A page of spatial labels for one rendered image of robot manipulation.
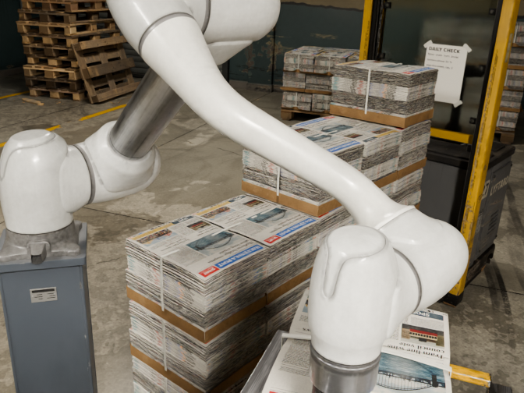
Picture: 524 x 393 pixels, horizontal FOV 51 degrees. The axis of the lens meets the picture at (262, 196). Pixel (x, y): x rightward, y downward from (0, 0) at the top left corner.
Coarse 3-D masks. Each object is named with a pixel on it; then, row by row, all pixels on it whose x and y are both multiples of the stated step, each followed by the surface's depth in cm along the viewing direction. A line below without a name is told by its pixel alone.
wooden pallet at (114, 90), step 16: (80, 48) 716; (96, 48) 766; (80, 64) 725; (112, 64) 777; (128, 64) 815; (96, 80) 756; (112, 80) 788; (128, 80) 828; (96, 96) 733; (112, 96) 766
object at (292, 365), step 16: (288, 352) 94; (304, 352) 94; (272, 368) 89; (288, 368) 90; (304, 368) 90; (384, 368) 91; (272, 384) 86; (288, 384) 86; (304, 384) 86; (384, 384) 87; (400, 384) 87; (416, 384) 88; (432, 384) 88; (448, 384) 88
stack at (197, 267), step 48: (384, 192) 235; (144, 240) 177; (192, 240) 179; (240, 240) 180; (288, 240) 185; (144, 288) 177; (192, 288) 161; (240, 288) 171; (144, 336) 186; (192, 336) 169; (240, 336) 178; (144, 384) 195; (192, 384) 175; (240, 384) 187
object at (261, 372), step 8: (280, 336) 137; (272, 344) 134; (280, 344) 134; (264, 352) 130; (272, 352) 131; (264, 360) 128; (272, 360) 128; (256, 368) 125; (264, 368) 125; (256, 376) 123; (264, 376) 123; (248, 384) 120; (256, 384) 120; (264, 384) 120; (240, 392) 118; (248, 392) 118; (256, 392) 118
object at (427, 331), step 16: (304, 304) 108; (304, 320) 103; (416, 320) 104; (432, 320) 105; (400, 336) 100; (416, 336) 100; (432, 336) 100; (448, 336) 100; (432, 352) 95; (448, 352) 96
